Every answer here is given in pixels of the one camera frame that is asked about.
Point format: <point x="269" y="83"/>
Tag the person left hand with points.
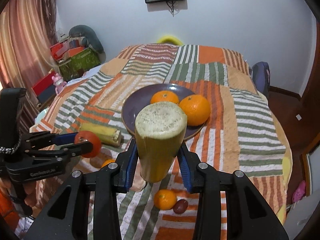
<point x="31" y="189"/>

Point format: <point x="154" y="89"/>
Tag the large orange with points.
<point x="196" y="108"/>
<point x="165" y="95"/>

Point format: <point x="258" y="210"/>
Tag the green storage box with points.
<point x="78" y="64"/>

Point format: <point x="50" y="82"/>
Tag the pink rabbit toy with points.
<point x="58" y="82"/>

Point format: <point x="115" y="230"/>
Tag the dark red jujube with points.
<point x="180" y="207"/>

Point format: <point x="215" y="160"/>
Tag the large orange front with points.
<point x="165" y="95"/>

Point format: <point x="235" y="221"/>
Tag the white cloth pile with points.
<point x="92" y="71"/>

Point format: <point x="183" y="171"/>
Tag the red gift box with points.
<point x="44" y="89"/>

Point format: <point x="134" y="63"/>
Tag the striped brown curtain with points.
<point x="27" y="33"/>

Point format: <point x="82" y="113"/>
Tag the sugarcane piece sideways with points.
<point x="107" y="135"/>

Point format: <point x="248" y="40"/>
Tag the yellow curved pillow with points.
<point x="168" y="39"/>

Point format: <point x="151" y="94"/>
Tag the pink slipper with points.
<point x="299" y="192"/>

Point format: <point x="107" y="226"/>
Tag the small tangerine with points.
<point x="164" y="199"/>
<point x="106" y="162"/>

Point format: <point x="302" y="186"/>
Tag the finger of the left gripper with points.
<point x="66" y="138"/>
<point x="72" y="150"/>

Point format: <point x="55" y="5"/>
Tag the red tomato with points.
<point x="91" y="140"/>

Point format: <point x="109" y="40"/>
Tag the striped patchwork bed quilt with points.
<point x="241" y="132"/>

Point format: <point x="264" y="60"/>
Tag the blue grey backpack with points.
<point x="260" y="74"/>

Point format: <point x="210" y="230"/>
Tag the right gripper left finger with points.
<point x="66" y="214"/>

